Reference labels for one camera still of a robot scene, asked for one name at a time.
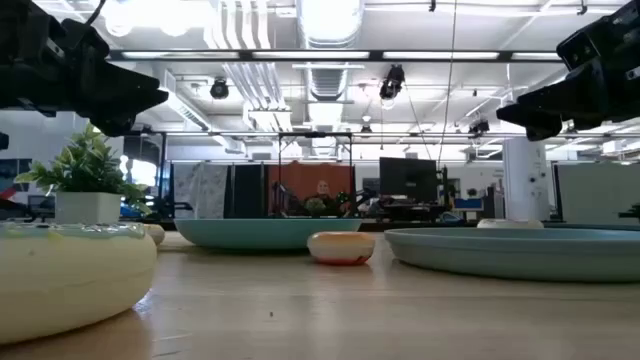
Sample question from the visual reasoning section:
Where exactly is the green artificial plant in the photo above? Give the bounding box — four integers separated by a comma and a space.
13, 122, 151, 216

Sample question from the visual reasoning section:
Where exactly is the black background rig frame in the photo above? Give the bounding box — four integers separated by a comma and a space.
276, 131, 355, 219

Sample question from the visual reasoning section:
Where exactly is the white plant pot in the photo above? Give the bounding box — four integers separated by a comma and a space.
54, 191, 123, 225

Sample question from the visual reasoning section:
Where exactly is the person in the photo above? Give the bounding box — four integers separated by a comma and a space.
303, 179, 346, 217

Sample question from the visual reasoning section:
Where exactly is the white glazed toy donut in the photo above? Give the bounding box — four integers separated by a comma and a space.
143, 223, 166, 247

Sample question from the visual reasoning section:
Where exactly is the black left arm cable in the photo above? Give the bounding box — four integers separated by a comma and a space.
87, 0, 108, 26

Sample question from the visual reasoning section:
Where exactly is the pale toy donut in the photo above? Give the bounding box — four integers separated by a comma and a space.
476, 217, 545, 230

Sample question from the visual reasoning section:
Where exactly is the teal plate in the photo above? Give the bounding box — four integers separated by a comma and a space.
383, 227, 640, 284
173, 217, 364, 252

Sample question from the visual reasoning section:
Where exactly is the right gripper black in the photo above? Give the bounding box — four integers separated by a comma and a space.
496, 0, 640, 143

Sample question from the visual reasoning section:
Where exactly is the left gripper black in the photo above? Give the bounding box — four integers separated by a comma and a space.
0, 0, 170, 138

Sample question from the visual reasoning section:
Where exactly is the white pillar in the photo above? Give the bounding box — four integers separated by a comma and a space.
502, 137, 551, 222

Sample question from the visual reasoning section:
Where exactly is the orange toy donut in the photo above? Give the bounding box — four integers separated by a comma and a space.
306, 230, 377, 267

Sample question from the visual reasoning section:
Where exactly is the round woven placemat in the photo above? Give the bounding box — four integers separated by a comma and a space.
156, 230, 211, 253

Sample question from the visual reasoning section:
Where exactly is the orange partition panel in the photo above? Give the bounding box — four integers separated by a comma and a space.
267, 160, 356, 216

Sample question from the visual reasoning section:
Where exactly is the black computer monitor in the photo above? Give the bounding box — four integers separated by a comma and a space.
378, 156, 440, 204

